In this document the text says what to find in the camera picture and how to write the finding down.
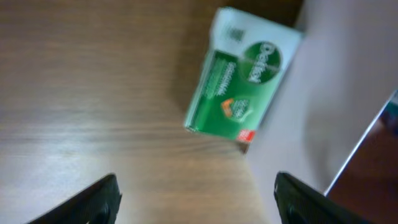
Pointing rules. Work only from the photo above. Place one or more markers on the green soap bar box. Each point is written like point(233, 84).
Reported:
point(246, 60)

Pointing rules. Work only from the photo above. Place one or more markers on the white cardboard box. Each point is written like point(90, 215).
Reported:
point(343, 72)

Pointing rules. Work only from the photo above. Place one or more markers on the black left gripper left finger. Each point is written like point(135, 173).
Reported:
point(98, 203)

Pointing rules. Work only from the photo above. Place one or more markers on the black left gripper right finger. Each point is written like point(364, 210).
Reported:
point(298, 203)

